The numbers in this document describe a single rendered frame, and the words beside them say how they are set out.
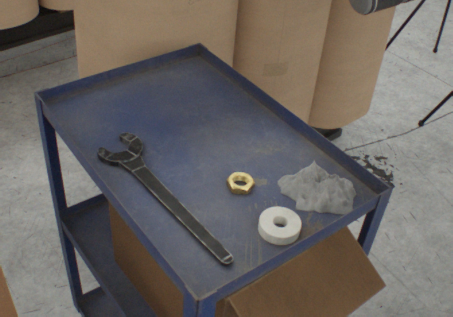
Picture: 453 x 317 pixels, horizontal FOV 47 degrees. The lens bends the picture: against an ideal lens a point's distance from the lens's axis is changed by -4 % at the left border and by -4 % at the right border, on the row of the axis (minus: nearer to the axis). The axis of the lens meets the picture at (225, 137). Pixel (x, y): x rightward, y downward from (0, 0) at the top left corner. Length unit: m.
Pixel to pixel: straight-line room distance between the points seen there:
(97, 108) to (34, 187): 1.17
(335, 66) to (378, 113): 0.79
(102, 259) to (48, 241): 0.76
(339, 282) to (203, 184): 0.30
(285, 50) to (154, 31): 0.53
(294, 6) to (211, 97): 0.60
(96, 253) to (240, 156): 0.49
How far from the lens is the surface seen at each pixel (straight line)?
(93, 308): 1.74
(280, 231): 0.91
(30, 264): 2.05
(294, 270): 0.97
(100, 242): 1.40
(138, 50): 1.47
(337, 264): 1.02
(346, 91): 2.26
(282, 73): 1.85
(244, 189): 0.98
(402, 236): 2.27
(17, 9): 3.08
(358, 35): 2.13
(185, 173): 1.03
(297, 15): 1.77
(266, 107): 1.22
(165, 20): 1.42
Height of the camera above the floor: 1.56
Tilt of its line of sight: 38 degrees down
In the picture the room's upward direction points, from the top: 5 degrees clockwise
